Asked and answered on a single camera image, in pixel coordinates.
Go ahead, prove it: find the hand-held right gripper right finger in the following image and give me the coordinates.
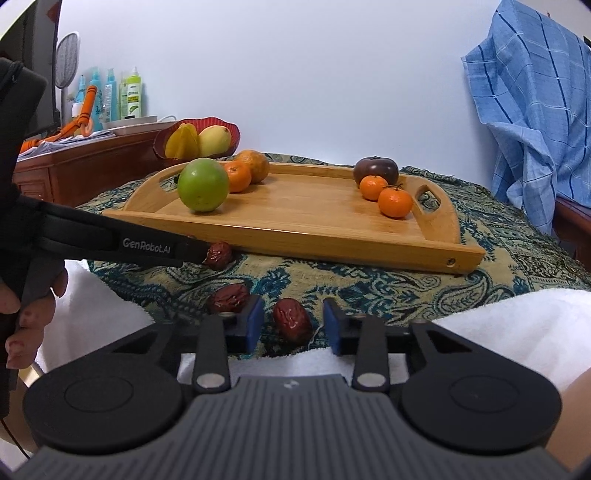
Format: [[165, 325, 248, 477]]
[[322, 298, 481, 393]]

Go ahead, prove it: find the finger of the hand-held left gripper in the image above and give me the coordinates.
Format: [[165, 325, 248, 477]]
[[184, 235, 218, 267]]

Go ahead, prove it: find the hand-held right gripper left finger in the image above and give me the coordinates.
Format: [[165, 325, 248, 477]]
[[108, 294, 265, 393]]

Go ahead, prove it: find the dried red date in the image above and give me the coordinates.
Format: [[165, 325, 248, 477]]
[[272, 298, 313, 343], [204, 241, 233, 271], [206, 283, 251, 315]]

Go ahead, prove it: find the green apple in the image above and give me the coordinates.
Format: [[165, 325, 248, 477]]
[[177, 157, 230, 213]]

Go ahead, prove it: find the large greenish orange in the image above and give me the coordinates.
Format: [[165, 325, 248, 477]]
[[235, 150, 270, 184]]

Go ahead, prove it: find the wooden tray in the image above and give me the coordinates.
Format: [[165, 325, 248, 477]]
[[102, 161, 486, 277]]

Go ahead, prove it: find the small orange mandarin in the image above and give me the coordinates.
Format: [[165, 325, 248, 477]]
[[359, 175, 389, 201]]

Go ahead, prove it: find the dark purple tomato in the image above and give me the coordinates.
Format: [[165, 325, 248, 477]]
[[353, 156, 400, 189]]

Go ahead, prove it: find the person's left hand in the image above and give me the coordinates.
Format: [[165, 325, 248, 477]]
[[0, 267, 70, 370]]

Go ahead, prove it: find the wooden cabinet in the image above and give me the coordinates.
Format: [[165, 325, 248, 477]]
[[12, 126, 177, 209]]

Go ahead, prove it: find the paisley patterned blanket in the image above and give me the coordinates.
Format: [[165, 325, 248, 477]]
[[76, 152, 591, 357]]

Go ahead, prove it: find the stack of papers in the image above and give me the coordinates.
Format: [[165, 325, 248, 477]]
[[17, 130, 116, 156]]

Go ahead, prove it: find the yellow starfruit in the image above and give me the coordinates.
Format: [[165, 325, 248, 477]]
[[165, 123, 201, 159]]

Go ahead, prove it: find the yellow mango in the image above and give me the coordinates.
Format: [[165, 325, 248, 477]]
[[198, 124, 232, 158]]

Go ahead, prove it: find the white plastic tray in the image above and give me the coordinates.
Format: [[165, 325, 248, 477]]
[[102, 115, 159, 131]]

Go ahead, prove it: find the red fruit bowl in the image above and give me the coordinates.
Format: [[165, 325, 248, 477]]
[[153, 116, 242, 168]]

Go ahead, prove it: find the teal spray bottle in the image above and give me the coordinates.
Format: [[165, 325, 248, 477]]
[[88, 66, 105, 124]]

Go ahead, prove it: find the clear teal-capped bottle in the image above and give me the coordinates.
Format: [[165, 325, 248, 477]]
[[105, 68, 119, 122]]

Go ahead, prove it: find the green and white bottle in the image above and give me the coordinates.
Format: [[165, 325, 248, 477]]
[[125, 66, 144, 120]]

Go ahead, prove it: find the white towel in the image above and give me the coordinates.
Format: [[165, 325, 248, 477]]
[[36, 258, 591, 394]]

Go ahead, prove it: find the white mesh swatter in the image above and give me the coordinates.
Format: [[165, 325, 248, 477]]
[[55, 32, 82, 101]]

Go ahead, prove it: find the dark monitor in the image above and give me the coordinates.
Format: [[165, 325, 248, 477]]
[[25, 0, 64, 137]]

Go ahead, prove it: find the person's right leg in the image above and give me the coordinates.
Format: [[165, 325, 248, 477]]
[[549, 366, 591, 468]]

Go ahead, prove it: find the wooden chair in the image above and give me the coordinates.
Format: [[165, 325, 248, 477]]
[[551, 196, 591, 274]]

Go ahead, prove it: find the blue checked cloth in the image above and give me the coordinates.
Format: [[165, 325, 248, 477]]
[[461, 0, 591, 234]]

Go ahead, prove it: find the orange rope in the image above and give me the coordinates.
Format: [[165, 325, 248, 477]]
[[20, 85, 103, 149]]

